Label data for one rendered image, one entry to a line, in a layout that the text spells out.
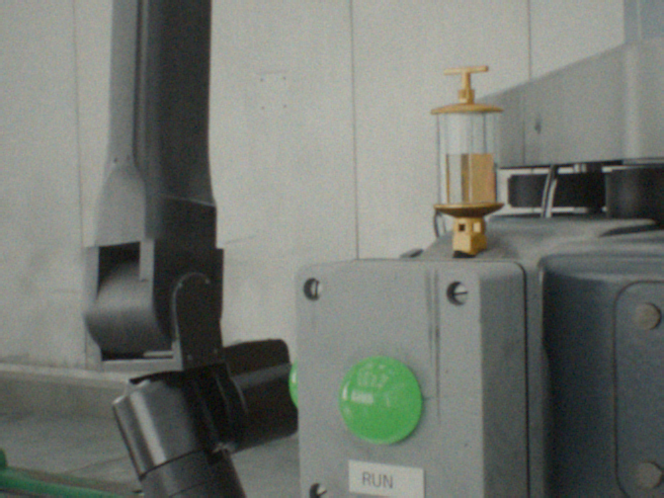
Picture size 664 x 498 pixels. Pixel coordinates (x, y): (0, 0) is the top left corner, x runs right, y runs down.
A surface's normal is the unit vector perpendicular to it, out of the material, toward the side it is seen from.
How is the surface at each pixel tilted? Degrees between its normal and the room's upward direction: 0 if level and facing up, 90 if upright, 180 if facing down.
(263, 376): 43
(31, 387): 90
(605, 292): 90
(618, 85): 90
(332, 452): 90
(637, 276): 79
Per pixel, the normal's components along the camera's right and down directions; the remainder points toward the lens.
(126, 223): -0.66, -0.11
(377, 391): -0.19, -0.20
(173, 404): 0.27, -0.33
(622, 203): -0.94, 0.04
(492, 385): 0.82, 0.01
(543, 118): -1.00, 0.03
